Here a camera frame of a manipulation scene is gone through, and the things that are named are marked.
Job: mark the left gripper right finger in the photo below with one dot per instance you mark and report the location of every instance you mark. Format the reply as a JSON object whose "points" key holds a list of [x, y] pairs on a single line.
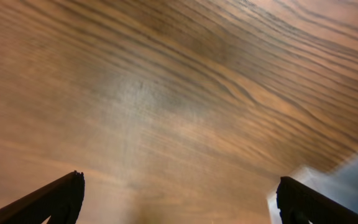
{"points": [[299, 204]]}

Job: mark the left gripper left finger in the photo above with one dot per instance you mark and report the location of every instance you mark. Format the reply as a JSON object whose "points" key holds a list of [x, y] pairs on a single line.
{"points": [[57, 202]]}

